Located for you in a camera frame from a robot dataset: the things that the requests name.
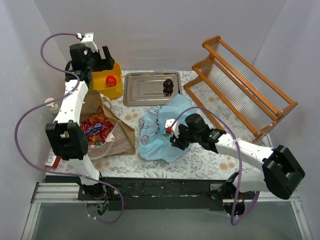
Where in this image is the red apple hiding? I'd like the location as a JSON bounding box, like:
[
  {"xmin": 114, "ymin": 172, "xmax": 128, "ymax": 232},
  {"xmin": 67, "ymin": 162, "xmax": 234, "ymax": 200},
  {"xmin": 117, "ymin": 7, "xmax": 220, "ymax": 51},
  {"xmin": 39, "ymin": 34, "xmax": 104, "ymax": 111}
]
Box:
[{"xmin": 105, "ymin": 75, "xmax": 117, "ymax": 88}]

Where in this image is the light blue plastic bag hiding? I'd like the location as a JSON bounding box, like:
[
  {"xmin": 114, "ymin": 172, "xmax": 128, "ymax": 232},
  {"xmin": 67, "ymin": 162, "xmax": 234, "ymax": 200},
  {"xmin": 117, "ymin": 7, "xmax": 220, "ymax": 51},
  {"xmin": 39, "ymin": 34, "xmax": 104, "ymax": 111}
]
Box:
[{"xmin": 138, "ymin": 94, "xmax": 193, "ymax": 163}]

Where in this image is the red snack packet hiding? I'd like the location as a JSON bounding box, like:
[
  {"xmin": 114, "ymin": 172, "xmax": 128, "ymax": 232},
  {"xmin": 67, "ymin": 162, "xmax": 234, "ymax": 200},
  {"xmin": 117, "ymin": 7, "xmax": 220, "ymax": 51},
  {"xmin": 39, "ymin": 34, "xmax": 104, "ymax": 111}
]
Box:
[{"xmin": 81, "ymin": 106, "xmax": 114, "ymax": 148}]

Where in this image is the brown burlap tote bag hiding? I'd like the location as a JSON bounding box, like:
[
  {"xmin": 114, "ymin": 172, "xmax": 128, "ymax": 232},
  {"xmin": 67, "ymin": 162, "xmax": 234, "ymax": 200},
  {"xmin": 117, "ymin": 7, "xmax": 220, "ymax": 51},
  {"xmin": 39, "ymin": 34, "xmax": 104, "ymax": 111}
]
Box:
[{"xmin": 80, "ymin": 90, "xmax": 136, "ymax": 161}]

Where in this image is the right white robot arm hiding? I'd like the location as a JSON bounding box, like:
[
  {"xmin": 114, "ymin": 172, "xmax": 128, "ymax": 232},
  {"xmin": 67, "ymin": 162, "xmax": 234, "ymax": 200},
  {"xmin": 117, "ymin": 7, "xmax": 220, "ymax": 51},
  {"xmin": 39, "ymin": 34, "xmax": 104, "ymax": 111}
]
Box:
[{"xmin": 165, "ymin": 113, "xmax": 306, "ymax": 200}]

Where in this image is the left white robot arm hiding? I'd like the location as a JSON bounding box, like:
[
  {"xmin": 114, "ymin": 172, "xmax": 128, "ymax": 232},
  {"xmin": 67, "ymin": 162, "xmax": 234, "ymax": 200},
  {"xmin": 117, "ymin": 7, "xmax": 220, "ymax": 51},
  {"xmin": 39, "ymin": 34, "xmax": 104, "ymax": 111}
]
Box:
[{"xmin": 45, "ymin": 43, "xmax": 115, "ymax": 200}]

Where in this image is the yellow plastic basket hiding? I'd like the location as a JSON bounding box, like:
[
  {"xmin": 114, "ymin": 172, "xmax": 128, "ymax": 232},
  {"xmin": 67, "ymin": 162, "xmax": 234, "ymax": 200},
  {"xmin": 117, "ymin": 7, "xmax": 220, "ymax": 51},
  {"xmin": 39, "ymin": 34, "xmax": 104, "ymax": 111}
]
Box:
[{"xmin": 89, "ymin": 62, "xmax": 123, "ymax": 99}]

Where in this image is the floral table mat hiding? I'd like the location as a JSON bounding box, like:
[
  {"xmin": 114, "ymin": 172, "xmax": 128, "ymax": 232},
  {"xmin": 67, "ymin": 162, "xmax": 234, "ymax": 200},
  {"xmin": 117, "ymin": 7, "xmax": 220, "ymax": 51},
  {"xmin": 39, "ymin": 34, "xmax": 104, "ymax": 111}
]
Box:
[{"xmin": 44, "ymin": 69, "xmax": 276, "ymax": 181}]

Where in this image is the silver metal tray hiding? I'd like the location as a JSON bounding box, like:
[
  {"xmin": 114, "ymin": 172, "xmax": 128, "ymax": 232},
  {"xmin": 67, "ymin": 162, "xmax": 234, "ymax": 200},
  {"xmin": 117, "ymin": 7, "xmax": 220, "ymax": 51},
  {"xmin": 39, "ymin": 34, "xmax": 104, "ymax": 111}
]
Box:
[{"xmin": 123, "ymin": 71, "xmax": 182, "ymax": 106}]

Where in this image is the green pump bottle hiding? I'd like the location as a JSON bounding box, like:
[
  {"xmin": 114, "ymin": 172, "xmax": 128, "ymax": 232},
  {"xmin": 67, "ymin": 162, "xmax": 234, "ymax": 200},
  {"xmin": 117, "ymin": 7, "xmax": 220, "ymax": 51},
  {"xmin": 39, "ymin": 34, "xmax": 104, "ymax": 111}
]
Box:
[{"xmin": 44, "ymin": 97, "xmax": 60, "ymax": 117}]

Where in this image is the orange wooden rack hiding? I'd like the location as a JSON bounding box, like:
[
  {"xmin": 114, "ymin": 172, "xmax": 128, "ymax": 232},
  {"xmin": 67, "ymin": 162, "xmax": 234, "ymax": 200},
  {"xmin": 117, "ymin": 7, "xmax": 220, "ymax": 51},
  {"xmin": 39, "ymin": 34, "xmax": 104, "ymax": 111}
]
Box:
[{"xmin": 184, "ymin": 35, "xmax": 298, "ymax": 143}]

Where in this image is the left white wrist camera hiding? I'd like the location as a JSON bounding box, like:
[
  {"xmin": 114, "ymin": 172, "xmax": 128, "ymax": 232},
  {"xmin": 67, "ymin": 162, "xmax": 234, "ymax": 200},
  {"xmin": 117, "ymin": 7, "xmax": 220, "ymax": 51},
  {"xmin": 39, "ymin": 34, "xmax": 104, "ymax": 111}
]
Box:
[{"xmin": 80, "ymin": 32, "xmax": 99, "ymax": 53}]

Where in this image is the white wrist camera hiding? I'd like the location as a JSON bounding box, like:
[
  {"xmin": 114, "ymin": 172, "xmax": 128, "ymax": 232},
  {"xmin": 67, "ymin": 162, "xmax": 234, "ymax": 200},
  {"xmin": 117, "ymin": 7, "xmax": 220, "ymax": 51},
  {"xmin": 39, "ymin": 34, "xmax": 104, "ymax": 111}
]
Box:
[
  {"xmin": 164, "ymin": 119, "xmax": 179, "ymax": 137},
  {"xmin": 80, "ymin": 32, "xmax": 99, "ymax": 53}
]

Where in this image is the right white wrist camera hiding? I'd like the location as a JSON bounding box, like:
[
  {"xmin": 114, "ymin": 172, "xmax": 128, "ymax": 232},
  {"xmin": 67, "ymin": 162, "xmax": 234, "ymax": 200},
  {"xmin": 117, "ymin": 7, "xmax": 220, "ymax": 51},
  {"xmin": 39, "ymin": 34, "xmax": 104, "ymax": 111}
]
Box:
[{"xmin": 164, "ymin": 119, "xmax": 179, "ymax": 137}]

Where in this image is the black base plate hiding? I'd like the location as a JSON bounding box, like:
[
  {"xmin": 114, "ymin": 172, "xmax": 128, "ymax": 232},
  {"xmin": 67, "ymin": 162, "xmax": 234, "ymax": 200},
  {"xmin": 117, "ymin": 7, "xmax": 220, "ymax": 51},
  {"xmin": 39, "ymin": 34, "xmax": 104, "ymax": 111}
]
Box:
[{"xmin": 77, "ymin": 177, "xmax": 258, "ymax": 212}]

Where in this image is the aluminium frame rail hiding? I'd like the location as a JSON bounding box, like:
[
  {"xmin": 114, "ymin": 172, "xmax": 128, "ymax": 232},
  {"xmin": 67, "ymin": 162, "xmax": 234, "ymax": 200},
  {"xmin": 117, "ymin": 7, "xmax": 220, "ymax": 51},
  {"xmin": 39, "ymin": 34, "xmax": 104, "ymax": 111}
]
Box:
[{"xmin": 31, "ymin": 183, "xmax": 301, "ymax": 203}]

